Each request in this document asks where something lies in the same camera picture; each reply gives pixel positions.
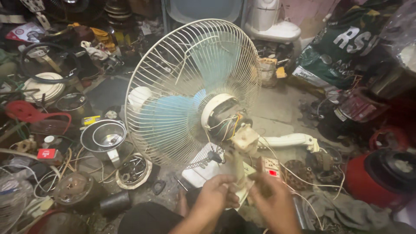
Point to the person's right hand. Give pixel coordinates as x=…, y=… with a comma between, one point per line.
x=276, y=198

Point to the person's left hand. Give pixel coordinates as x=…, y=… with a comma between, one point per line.
x=211, y=195

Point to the person's left fingers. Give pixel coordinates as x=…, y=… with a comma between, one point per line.
x=231, y=195

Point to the person's right fingers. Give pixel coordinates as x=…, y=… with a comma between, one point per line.
x=260, y=183

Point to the rusty round gear disc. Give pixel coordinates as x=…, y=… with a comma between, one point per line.
x=297, y=175

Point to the grey metal tube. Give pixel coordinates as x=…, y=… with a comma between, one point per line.
x=299, y=213

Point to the person's foot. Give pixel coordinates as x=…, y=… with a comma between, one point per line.
x=182, y=204

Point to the white plastic fan neck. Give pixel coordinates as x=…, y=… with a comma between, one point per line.
x=289, y=140

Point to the person's black trousers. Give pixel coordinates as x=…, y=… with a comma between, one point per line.
x=149, y=221

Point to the grey cloth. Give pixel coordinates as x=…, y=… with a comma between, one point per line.
x=344, y=209

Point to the white table fan blue blades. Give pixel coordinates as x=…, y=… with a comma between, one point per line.
x=182, y=107

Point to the small brown carton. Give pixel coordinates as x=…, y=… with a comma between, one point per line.
x=268, y=70

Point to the red round cooker appliance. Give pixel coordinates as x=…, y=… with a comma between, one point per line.
x=377, y=178

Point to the black metal cylinder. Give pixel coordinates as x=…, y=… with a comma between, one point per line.
x=114, y=203

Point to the dark red mixer body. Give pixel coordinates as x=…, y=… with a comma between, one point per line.
x=356, y=107

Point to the steel mixer jar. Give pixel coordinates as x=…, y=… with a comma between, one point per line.
x=103, y=138

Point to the green printed sack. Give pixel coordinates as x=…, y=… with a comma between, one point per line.
x=338, y=55

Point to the brown rusty motor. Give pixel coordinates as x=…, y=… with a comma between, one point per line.
x=76, y=191

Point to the small yellow box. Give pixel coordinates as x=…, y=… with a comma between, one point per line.
x=91, y=120

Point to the white appliance base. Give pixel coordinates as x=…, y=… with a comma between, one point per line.
x=271, y=24

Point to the grey plastic chair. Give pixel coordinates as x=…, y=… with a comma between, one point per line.
x=201, y=9

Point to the round glass lid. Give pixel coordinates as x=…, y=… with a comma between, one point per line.
x=71, y=102

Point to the small red box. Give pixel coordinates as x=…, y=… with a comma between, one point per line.
x=47, y=153

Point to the clear plastic bag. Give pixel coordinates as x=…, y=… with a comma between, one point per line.
x=400, y=35

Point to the white round lid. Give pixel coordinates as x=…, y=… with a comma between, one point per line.
x=44, y=87

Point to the red plastic swatter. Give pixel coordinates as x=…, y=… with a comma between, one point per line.
x=26, y=112

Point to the white socket box red switch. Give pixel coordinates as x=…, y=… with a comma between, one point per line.
x=270, y=167

